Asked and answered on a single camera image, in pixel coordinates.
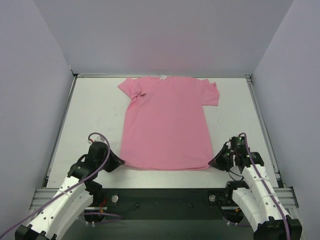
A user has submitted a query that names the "pink t-shirt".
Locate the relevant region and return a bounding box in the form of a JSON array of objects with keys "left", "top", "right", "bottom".
[{"left": 118, "top": 76, "right": 220, "bottom": 171}]

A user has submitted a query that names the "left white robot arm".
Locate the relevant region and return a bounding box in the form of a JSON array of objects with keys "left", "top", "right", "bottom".
[{"left": 14, "top": 140, "right": 125, "bottom": 240}]

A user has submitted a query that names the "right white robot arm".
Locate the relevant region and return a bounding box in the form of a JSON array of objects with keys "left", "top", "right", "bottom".
[{"left": 208, "top": 132, "right": 303, "bottom": 240}]

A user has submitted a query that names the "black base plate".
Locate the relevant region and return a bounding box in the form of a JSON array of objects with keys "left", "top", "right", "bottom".
[{"left": 82, "top": 188, "right": 244, "bottom": 224}]

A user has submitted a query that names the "aluminium frame rail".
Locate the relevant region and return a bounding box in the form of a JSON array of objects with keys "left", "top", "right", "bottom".
[{"left": 30, "top": 75, "right": 299, "bottom": 210}]

